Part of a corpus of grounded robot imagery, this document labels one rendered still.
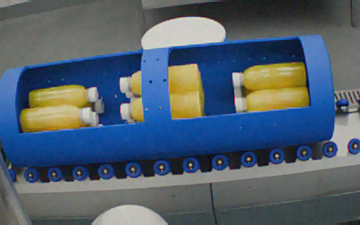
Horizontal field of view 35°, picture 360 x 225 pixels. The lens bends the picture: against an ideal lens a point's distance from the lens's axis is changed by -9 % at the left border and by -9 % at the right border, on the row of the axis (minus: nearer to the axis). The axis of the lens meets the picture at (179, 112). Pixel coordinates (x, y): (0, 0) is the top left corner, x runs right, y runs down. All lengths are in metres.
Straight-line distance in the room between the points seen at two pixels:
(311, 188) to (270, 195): 0.12
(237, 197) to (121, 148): 0.34
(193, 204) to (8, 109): 0.56
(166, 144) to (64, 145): 0.26
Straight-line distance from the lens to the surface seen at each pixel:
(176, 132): 1.50
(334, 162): 1.64
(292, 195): 1.67
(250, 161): 1.60
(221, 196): 1.66
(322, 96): 1.49
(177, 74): 1.56
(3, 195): 0.82
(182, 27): 2.11
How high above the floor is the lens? 1.99
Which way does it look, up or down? 35 degrees down
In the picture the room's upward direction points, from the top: 9 degrees counter-clockwise
